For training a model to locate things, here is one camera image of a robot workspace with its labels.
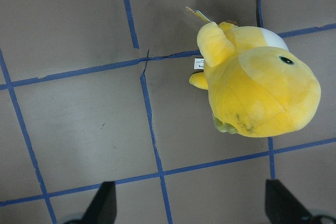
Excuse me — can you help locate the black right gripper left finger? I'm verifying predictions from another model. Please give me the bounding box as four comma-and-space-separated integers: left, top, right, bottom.
81, 182, 117, 223

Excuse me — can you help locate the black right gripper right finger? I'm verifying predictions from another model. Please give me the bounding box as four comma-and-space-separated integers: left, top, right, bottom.
265, 179, 313, 223

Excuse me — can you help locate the yellow plush dinosaur toy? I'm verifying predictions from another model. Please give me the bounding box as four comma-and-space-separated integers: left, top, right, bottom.
189, 10, 321, 137

